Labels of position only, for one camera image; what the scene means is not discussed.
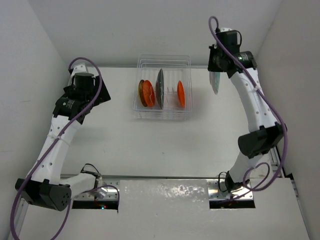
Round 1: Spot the orange plate right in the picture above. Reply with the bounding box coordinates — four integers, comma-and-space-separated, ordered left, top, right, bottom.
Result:
177, 81, 186, 108

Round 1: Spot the orange plate left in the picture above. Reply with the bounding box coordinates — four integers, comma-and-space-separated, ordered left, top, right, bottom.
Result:
142, 80, 155, 108

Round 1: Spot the dark teal plate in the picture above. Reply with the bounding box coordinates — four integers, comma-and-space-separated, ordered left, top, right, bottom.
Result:
155, 68, 164, 109

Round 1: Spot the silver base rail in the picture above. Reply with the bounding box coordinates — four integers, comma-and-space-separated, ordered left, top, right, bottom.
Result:
74, 176, 254, 208

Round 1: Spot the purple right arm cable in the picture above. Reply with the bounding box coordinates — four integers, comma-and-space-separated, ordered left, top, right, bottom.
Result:
208, 16, 289, 201

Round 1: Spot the white wire dish rack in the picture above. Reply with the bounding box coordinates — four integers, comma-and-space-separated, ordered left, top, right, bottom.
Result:
133, 53, 193, 121

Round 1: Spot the red teal floral plate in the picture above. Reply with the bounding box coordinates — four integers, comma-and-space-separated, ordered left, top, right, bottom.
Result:
209, 71, 221, 95

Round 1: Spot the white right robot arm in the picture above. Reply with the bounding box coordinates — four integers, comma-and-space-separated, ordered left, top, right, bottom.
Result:
207, 27, 284, 193

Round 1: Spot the orange plate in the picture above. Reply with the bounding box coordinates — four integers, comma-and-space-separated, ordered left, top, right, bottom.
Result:
177, 81, 186, 108
142, 80, 155, 108

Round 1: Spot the yellow brown plate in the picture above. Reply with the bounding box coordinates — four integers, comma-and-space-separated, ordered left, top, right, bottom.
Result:
138, 79, 148, 107

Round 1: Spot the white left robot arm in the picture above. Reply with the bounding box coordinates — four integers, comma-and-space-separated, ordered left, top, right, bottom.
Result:
15, 63, 111, 211

